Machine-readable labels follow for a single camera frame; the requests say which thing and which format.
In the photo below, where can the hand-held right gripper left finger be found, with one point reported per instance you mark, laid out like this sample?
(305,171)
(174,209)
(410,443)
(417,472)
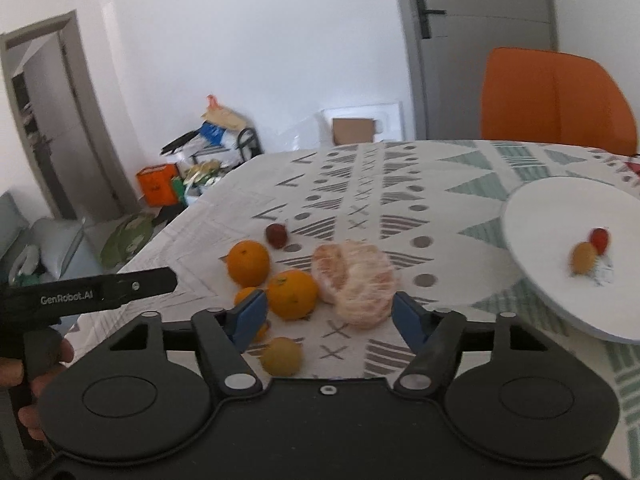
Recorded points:
(247,317)

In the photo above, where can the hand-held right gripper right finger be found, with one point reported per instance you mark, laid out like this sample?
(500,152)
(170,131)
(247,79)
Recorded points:
(407,320)

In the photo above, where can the small orange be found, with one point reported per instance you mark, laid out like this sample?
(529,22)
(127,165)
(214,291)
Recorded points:
(244,296)

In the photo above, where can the yellow round fruit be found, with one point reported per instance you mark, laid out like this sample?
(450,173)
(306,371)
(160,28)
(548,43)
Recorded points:
(282,356)
(584,258)

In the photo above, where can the peeled pomelo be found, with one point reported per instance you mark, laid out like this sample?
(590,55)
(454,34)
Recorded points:
(355,285)

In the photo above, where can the dark reddish-brown fruit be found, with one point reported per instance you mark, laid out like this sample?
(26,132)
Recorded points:
(276,235)

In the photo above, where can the white round plate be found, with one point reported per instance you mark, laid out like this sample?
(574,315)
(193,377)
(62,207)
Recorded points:
(545,230)

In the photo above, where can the person's left hand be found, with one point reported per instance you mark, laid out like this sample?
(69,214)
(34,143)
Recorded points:
(10,372)

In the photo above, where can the pale grey bundle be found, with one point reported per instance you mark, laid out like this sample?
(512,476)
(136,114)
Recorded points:
(55,242)

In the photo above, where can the green cloth item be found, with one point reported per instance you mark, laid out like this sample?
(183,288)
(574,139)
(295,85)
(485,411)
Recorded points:
(125,240)

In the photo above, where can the patterned tablecloth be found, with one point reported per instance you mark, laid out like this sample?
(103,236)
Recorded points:
(350,195)

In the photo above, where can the orange box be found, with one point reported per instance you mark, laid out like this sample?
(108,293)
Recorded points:
(157,185)

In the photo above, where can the green box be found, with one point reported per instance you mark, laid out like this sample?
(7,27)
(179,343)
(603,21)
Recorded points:
(179,190)

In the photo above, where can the yellow slippers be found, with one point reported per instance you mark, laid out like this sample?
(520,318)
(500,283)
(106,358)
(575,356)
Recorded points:
(205,169)

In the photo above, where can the black shoe rack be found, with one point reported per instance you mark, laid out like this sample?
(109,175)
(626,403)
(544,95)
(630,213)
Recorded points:
(257,147)

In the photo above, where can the flat black item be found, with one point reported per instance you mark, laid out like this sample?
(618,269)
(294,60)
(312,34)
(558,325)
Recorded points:
(177,145)

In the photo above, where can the blue and white bag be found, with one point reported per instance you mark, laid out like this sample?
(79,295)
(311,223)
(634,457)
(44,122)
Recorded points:
(212,133)

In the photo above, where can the brown cardboard sheet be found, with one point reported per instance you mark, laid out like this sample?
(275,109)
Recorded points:
(353,131)

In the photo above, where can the brown paper bag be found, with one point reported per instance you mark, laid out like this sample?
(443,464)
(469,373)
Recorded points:
(227,119)

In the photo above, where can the small red fruit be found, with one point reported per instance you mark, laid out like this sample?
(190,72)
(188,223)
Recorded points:
(600,240)

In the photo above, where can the small orange plastic item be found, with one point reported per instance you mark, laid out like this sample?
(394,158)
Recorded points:
(213,102)

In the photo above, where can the grey door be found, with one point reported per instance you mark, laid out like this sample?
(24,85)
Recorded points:
(475,70)

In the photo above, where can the orange chair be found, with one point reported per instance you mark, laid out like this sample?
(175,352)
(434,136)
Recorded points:
(550,100)

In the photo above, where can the grey door frame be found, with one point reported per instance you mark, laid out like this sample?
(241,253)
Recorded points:
(85,110)

